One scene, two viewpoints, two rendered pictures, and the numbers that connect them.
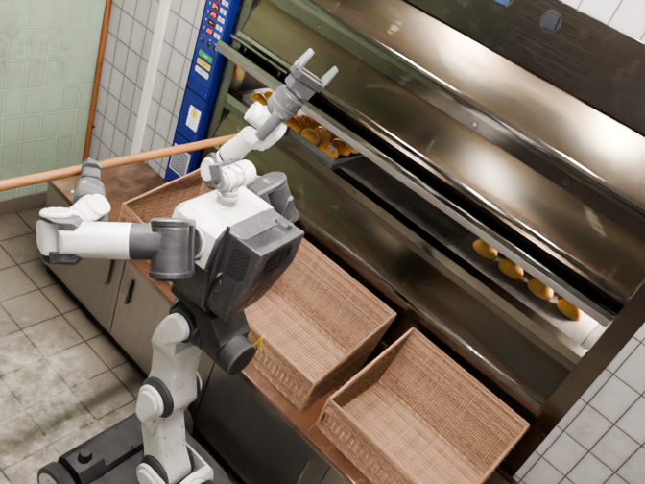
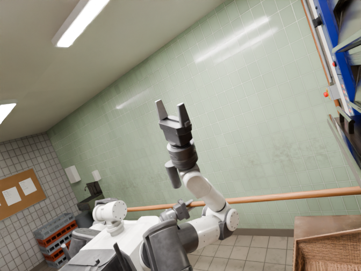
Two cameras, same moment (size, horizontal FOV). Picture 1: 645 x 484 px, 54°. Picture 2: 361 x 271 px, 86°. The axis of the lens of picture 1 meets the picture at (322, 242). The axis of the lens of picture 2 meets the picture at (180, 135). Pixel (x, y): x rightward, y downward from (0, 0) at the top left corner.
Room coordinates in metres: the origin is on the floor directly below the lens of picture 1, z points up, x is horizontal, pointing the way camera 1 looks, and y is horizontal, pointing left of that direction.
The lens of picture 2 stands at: (1.87, -0.35, 1.69)
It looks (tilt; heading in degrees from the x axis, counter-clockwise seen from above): 4 degrees down; 97
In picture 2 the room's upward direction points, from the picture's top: 22 degrees counter-clockwise
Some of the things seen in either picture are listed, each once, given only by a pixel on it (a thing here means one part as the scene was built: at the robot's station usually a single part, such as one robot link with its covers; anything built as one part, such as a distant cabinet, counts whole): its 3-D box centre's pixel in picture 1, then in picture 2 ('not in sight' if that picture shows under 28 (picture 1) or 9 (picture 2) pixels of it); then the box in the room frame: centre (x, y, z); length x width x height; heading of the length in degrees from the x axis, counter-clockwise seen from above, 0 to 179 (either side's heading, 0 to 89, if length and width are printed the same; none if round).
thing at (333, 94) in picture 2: not in sight; (333, 92); (2.86, 1.19, 1.46); 0.10 x 0.07 x 0.10; 62
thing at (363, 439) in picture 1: (421, 424); not in sight; (1.66, -0.58, 0.72); 0.56 x 0.49 x 0.28; 61
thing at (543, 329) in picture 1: (381, 208); not in sight; (2.21, -0.16, 1.16); 1.80 x 0.06 x 0.04; 62
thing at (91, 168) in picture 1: (88, 185); (176, 213); (1.55, 0.72, 1.19); 0.12 x 0.10 x 0.13; 28
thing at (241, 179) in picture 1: (233, 180); (111, 214); (1.46, 0.28, 1.47); 0.10 x 0.07 x 0.09; 158
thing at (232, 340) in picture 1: (213, 325); not in sight; (1.41, 0.20, 1.00); 0.28 x 0.13 x 0.18; 64
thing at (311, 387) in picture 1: (299, 315); not in sight; (1.95, -0.03, 0.72); 0.56 x 0.49 x 0.28; 63
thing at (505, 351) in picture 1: (365, 238); not in sight; (2.19, -0.15, 1.02); 1.79 x 0.11 x 0.19; 62
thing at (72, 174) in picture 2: not in sight; (72, 174); (-1.19, 3.62, 1.45); 0.28 x 0.11 x 0.36; 152
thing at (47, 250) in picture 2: not in sight; (60, 239); (-1.55, 3.01, 0.38); 0.60 x 0.40 x 0.15; 60
